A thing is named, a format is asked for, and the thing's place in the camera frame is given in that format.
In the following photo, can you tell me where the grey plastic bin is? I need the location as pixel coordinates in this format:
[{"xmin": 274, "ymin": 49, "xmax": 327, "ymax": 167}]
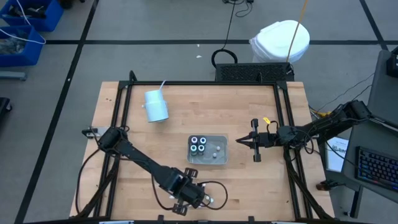
[{"xmin": 186, "ymin": 134, "xmax": 229, "ymax": 165}]

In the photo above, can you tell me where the black aluminium table frame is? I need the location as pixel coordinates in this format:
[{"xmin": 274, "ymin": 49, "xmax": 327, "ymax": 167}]
[{"xmin": 74, "ymin": 70, "xmax": 336, "ymax": 224}]

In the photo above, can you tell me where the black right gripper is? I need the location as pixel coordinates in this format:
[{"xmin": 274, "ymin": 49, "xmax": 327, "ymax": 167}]
[{"xmin": 235, "ymin": 118, "xmax": 280, "ymax": 162}]

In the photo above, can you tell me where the yellow hanging cable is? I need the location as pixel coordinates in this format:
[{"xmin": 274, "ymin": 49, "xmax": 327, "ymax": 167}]
[{"xmin": 285, "ymin": 0, "xmax": 309, "ymax": 63}]

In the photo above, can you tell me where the white loose cable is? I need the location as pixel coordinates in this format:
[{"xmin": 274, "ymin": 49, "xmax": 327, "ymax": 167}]
[{"xmin": 0, "ymin": 0, "xmax": 47, "ymax": 45}]

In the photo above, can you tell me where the black desk foot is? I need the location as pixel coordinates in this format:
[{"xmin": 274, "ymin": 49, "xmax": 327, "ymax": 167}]
[{"xmin": 316, "ymin": 179, "xmax": 346, "ymax": 191}]

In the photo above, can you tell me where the grey side desk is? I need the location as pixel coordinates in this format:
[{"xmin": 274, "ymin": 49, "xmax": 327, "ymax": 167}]
[
  {"xmin": 341, "ymin": 115, "xmax": 398, "ymax": 205},
  {"xmin": 366, "ymin": 49, "xmax": 398, "ymax": 129}
]

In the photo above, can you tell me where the blue storage bin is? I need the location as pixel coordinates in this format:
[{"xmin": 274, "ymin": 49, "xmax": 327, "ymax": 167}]
[
  {"xmin": 0, "ymin": 25, "xmax": 45, "ymax": 68},
  {"xmin": 0, "ymin": 0, "xmax": 65, "ymax": 32}
]

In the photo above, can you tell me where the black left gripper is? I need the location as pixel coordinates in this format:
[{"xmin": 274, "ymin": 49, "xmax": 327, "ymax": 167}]
[{"xmin": 172, "ymin": 167, "xmax": 212, "ymax": 216}]

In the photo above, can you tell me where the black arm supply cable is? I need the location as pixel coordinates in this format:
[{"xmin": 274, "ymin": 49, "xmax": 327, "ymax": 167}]
[{"xmin": 74, "ymin": 146, "xmax": 105, "ymax": 215}]

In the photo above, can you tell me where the grey metal bar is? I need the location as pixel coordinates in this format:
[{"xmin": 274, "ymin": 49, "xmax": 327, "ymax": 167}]
[{"xmin": 0, "ymin": 71, "xmax": 27, "ymax": 81}]

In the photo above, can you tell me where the white printed paper sheet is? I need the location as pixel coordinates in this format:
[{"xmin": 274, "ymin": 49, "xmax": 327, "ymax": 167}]
[{"xmin": 325, "ymin": 136, "xmax": 350, "ymax": 173}]

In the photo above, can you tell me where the black backlit keyboard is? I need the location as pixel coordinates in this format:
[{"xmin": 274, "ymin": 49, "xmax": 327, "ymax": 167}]
[{"xmin": 355, "ymin": 146, "xmax": 398, "ymax": 191}]

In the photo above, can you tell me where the black perforated computer case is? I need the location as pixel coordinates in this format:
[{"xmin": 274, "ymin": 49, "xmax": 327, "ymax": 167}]
[{"xmin": 215, "ymin": 62, "xmax": 295, "ymax": 83}]

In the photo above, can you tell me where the white bagged trash bin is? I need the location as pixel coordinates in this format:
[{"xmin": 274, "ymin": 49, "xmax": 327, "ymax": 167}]
[{"xmin": 248, "ymin": 19, "xmax": 311, "ymax": 64}]

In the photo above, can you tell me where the black looped floor cable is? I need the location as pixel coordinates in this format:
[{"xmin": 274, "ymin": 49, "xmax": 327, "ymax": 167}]
[{"xmin": 211, "ymin": 0, "xmax": 239, "ymax": 68}]

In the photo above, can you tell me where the black desktop device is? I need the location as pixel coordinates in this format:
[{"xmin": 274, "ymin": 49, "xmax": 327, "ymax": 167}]
[{"xmin": 386, "ymin": 46, "xmax": 398, "ymax": 78}]

